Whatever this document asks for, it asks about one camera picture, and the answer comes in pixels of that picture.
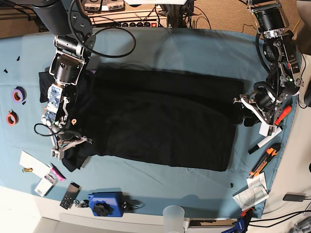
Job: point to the translucent plastic cup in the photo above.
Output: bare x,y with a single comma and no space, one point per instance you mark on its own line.
173,219

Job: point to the black small adapter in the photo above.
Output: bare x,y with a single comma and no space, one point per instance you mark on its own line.
294,197

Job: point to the black remote control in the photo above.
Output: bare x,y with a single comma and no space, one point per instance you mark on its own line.
70,195

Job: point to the red tape roll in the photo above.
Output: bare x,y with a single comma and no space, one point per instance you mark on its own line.
12,118

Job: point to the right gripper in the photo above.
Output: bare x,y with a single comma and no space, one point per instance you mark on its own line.
66,141

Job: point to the blue plastic box device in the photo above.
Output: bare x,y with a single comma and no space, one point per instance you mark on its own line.
106,204

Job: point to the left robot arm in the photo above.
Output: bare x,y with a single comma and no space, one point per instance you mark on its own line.
277,54

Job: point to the teal table cloth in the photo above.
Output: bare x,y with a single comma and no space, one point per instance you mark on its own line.
203,193

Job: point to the white paper sheet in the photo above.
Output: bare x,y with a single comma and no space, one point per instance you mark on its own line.
38,167

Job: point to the pink marker pen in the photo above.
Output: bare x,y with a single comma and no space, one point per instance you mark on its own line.
57,173

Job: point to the blue bar clamp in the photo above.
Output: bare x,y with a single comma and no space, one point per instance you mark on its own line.
242,224

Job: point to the red handled screwdriver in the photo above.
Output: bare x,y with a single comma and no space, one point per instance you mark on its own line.
283,114

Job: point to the black t-shirt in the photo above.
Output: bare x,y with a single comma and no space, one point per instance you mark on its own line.
158,117

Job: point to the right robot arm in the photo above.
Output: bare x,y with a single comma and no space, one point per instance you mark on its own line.
74,40

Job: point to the white packet with label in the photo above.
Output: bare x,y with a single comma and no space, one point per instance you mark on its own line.
45,184

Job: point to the purple tape roll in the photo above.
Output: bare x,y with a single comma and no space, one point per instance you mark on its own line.
19,94

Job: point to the white black marker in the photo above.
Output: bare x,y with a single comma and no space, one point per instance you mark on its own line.
265,141

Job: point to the black power strip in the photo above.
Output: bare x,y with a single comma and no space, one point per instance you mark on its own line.
126,24

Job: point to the orange black utility knife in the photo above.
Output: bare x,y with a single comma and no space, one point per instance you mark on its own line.
267,156

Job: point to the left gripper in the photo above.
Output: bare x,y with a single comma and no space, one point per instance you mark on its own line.
266,99

